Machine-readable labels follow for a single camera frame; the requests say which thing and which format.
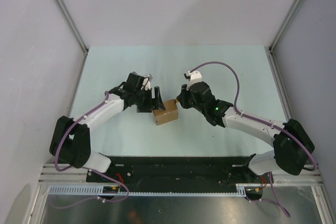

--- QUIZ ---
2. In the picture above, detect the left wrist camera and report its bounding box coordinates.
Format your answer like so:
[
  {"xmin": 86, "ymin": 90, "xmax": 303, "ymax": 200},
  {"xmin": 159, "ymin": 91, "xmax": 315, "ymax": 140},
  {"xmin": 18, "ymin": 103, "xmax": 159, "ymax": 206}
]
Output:
[{"xmin": 130, "ymin": 72, "xmax": 152, "ymax": 91}]

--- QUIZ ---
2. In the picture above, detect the white slotted cable duct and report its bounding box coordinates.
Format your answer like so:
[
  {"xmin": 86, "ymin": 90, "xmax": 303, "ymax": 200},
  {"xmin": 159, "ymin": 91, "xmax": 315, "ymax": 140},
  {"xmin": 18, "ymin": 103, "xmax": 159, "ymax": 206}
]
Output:
[{"xmin": 48, "ymin": 185, "xmax": 246, "ymax": 197}]

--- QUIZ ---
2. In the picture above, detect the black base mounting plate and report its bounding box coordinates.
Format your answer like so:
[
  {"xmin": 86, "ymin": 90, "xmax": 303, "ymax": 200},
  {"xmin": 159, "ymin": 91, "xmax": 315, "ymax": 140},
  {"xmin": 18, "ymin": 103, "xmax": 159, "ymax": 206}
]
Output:
[{"xmin": 86, "ymin": 155, "xmax": 263, "ymax": 193}]

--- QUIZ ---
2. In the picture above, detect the right aluminium corner post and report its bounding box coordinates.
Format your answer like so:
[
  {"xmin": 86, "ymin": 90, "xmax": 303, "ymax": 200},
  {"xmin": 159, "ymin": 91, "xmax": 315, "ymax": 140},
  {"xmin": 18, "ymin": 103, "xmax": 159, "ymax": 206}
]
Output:
[{"xmin": 267, "ymin": 0, "xmax": 320, "ymax": 54}]

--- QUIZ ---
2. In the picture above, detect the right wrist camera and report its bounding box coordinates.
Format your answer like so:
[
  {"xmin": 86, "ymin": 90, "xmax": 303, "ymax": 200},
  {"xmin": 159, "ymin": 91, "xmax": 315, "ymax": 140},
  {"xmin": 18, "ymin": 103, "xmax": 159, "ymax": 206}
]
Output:
[{"xmin": 184, "ymin": 70, "xmax": 202, "ymax": 90}]

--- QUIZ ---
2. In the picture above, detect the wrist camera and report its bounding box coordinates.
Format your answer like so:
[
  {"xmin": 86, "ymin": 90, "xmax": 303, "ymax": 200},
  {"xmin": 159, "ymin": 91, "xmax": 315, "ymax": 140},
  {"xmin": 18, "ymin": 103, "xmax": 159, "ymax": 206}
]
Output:
[
  {"xmin": 184, "ymin": 70, "xmax": 202, "ymax": 90},
  {"xmin": 130, "ymin": 72, "xmax": 152, "ymax": 91}
]

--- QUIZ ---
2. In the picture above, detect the left aluminium corner post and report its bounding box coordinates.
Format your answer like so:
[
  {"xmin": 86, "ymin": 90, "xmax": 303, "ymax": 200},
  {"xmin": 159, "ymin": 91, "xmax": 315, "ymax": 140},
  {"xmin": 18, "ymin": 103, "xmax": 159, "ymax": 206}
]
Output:
[{"xmin": 39, "ymin": 0, "xmax": 89, "ymax": 56}]

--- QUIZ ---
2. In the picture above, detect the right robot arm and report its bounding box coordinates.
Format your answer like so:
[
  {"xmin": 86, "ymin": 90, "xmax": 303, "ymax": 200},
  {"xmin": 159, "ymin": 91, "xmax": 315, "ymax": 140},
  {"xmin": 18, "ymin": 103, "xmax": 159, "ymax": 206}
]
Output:
[{"xmin": 177, "ymin": 81, "xmax": 315, "ymax": 183}]

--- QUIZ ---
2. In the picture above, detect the brown cardboard express box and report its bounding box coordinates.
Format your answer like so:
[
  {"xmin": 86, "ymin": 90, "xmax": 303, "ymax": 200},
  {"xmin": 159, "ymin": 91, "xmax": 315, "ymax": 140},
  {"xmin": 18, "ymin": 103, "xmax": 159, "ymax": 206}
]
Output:
[{"xmin": 152, "ymin": 99, "xmax": 179, "ymax": 125}]

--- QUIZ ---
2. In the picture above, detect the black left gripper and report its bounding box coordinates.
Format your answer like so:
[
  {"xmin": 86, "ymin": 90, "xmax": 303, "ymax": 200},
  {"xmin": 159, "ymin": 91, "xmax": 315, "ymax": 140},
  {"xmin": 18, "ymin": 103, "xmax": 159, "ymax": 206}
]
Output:
[{"xmin": 134, "ymin": 87, "xmax": 165, "ymax": 113}]

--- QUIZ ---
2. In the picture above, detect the aluminium corner post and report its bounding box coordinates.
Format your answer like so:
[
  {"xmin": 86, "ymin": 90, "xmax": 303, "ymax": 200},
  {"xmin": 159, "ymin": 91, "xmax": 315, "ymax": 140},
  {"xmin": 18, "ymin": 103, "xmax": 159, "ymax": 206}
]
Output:
[
  {"xmin": 39, "ymin": 0, "xmax": 89, "ymax": 56},
  {"xmin": 267, "ymin": 0, "xmax": 320, "ymax": 54}
]

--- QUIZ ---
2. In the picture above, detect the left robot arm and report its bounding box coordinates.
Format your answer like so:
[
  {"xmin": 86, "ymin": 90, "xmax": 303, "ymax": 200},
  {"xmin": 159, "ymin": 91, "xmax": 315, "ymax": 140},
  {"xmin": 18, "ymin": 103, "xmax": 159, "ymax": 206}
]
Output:
[{"xmin": 49, "ymin": 72, "xmax": 165, "ymax": 182}]

